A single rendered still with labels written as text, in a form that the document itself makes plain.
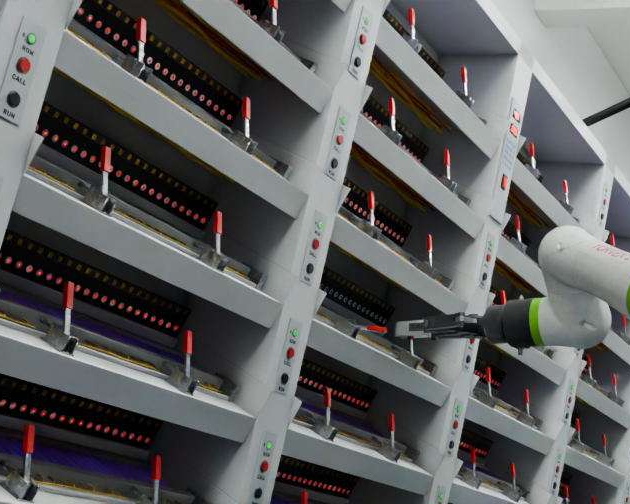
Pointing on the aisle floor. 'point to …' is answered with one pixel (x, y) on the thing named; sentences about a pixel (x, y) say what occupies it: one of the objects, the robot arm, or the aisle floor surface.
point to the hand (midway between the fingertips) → (412, 329)
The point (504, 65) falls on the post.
